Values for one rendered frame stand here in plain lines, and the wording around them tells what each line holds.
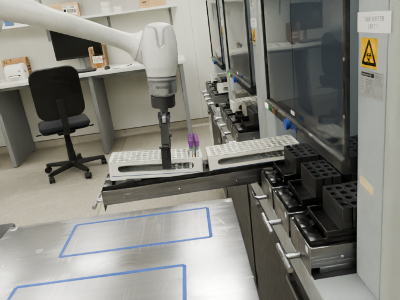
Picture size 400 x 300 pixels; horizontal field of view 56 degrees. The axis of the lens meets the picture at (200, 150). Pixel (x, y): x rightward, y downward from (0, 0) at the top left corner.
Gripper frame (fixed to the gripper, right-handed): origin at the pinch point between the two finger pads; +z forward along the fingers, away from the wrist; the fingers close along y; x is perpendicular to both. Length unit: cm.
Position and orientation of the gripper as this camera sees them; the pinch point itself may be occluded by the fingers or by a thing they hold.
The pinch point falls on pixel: (166, 156)
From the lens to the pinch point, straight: 125.2
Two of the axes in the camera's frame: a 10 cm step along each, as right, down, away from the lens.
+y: 0.8, 3.2, -9.5
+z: 0.3, 9.5, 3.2
